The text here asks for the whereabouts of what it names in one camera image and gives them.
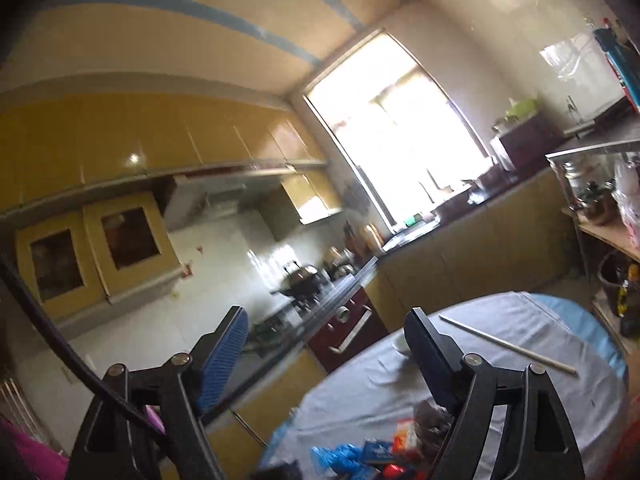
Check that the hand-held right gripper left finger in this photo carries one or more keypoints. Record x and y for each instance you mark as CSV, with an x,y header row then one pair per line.
x,y
225,355

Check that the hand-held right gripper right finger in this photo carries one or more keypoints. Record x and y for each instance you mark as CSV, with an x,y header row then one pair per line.
x,y
425,360

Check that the silver black plastic bag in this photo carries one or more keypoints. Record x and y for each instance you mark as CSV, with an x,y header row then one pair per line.
x,y
430,420

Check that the blue and white small box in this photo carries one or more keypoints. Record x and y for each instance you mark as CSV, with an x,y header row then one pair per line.
x,y
377,452

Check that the red snack packet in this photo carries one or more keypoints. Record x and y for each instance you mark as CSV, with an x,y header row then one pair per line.
x,y
397,472

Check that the blue plastic bag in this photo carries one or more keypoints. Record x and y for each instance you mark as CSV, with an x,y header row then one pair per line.
x,y
340,460

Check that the gas stove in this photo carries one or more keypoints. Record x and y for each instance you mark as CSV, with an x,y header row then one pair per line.
x,y
280,325

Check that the yellow cabinet beside oven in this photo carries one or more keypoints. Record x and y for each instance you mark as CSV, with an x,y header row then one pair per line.
x,y
280,390

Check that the dark red built-in oven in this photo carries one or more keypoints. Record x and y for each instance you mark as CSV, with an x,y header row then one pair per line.
x,y
350,335

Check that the wooden chopstick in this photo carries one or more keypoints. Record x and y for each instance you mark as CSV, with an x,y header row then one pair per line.
x,y
505,344

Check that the orange small box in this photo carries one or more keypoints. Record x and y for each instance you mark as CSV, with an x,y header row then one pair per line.
x,y
405,440

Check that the black wok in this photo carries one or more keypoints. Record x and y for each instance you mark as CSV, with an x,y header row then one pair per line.
x,y
302,280

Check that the yellow counter base cabinets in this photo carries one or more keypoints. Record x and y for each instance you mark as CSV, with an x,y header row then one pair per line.
x,y
475,250

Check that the orange seasoning bottle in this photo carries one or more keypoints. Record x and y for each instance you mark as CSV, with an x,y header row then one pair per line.
x,y
372,237

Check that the green sponge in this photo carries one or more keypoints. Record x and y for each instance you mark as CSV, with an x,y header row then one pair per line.
x,y
412,220

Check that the grey range hood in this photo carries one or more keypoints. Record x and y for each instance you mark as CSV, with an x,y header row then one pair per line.
x,y
190,205

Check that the blue table cover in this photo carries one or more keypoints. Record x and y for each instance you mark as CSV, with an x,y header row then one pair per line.
x,y
580,315

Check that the black plastic bucket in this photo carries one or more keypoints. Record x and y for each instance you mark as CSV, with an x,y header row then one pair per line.
x,y
610,280

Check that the cooking oil bottle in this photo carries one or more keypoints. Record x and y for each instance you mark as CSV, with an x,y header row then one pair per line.
x,y
631,290

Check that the pink cloth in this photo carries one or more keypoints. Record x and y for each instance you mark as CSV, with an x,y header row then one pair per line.
x,y
25,452

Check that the kitchen window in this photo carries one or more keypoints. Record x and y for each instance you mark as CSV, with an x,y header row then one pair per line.
x,y
400,135

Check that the dark pot with lid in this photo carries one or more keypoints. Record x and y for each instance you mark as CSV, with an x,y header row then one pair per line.
x,y
597,207

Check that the microwave oven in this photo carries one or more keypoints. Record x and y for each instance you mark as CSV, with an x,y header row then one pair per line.
x,y
525,147

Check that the steel stock pot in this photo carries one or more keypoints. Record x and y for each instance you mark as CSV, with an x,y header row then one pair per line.
x,y
577,175

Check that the white pink plastic bag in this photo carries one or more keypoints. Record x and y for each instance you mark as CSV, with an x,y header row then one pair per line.
x,y
627,195

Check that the metal kitchen rack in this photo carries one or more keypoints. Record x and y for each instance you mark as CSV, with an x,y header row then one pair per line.
x,y
590,147

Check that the green plastic basin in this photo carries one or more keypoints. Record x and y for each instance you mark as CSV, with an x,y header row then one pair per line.
x,y
522,108

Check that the teal thermos bottle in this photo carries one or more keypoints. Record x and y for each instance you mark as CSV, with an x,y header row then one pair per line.
x,y
617,65

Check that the small yellow wall cabinet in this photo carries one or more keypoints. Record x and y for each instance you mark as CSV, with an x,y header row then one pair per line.
x,y
315,195

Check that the glass door wall cabinet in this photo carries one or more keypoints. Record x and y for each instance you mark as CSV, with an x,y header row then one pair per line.
x,y
90,230

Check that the yellow upper wall cabinets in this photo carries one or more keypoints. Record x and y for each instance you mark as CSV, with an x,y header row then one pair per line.
x,y
150,135

